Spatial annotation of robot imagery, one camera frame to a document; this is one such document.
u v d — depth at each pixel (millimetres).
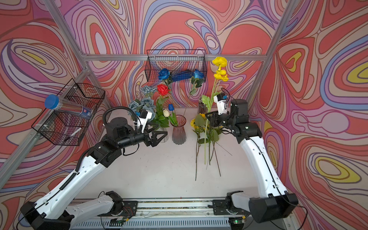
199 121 1013
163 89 764
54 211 378
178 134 1004
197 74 750
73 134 723
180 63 957
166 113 768
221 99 596
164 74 748
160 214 730
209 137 1013
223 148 941
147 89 750
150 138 576
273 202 367
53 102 616
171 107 814
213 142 984
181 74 806
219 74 598
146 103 762
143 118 549
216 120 612
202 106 1030
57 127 695
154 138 553
